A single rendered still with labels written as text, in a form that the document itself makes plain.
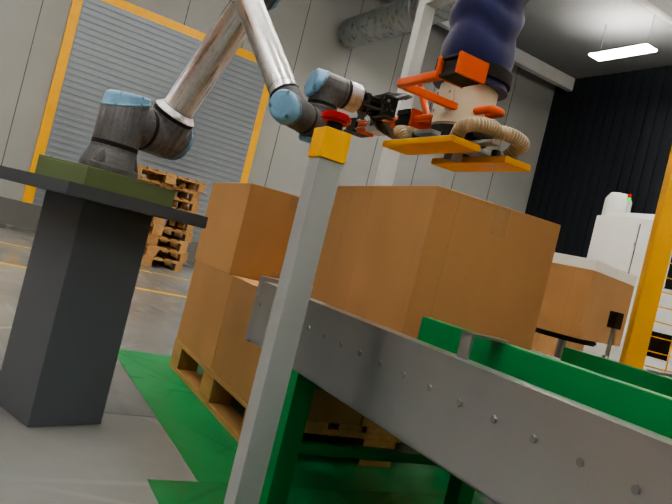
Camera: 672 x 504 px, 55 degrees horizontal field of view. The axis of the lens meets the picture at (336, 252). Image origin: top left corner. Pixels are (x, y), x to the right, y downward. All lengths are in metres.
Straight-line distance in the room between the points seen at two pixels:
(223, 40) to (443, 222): 1.06
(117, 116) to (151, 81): 9.64
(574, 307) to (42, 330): 2.44
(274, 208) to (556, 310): 1.55
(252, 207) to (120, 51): 9.16
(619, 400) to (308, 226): 0.73
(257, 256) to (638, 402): 2.01
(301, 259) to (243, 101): 10.94
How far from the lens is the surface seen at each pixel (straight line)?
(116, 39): 11.85
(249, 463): 1.53
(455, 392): 1.21
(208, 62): 2.31
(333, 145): 1.47
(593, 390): 1.14
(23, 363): 2.29
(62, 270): 2.15
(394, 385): 1.36
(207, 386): 2.81
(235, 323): 2.64
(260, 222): 2.82
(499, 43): 1.96
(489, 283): 1.70
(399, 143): 1.93
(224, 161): 12.16
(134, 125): 2.24
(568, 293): 3.50
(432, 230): 1.59
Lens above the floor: 0.72
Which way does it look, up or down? 1 degrees up
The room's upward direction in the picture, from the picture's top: 14 degrees clockwise
